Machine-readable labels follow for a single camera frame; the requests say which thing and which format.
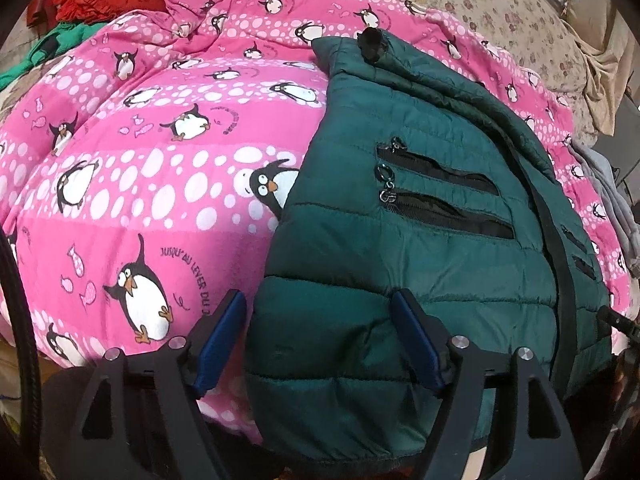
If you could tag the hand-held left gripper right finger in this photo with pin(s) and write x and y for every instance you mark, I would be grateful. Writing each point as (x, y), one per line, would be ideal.
(417, 340)

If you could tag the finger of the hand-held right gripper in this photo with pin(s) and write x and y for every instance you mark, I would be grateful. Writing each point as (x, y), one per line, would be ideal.
(620, 324)

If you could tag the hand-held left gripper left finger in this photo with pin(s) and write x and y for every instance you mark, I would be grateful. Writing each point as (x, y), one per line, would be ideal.
(220, 340)

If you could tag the dark green puffer jacket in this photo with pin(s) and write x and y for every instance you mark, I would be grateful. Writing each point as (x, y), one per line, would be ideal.
(400, 270)

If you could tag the grey cloth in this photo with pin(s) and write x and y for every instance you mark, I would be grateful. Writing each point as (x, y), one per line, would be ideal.
(610, 195)

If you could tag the pink penguin print blanket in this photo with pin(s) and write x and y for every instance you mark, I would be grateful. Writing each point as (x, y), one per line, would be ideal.
(150, 185)

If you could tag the beige curtain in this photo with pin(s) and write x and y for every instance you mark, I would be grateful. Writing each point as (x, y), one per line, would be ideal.
(600, 35)

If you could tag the green cloth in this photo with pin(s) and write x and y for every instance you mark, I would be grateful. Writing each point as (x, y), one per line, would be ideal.
(60, 42)

